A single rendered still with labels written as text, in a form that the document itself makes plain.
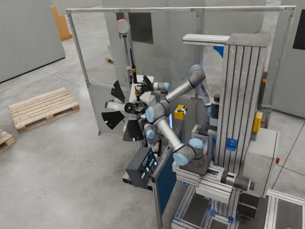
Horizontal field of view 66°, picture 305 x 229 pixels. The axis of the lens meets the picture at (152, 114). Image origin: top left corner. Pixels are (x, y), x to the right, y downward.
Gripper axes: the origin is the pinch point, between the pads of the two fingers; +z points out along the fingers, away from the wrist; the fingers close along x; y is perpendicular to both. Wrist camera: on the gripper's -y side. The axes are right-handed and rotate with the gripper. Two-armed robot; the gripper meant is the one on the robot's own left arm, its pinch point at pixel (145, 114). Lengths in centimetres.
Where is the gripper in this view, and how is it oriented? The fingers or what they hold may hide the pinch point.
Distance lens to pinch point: 244.4
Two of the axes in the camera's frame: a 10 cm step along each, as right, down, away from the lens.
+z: -2.3, -5.3, 8.2
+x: 1.9, 8.0, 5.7
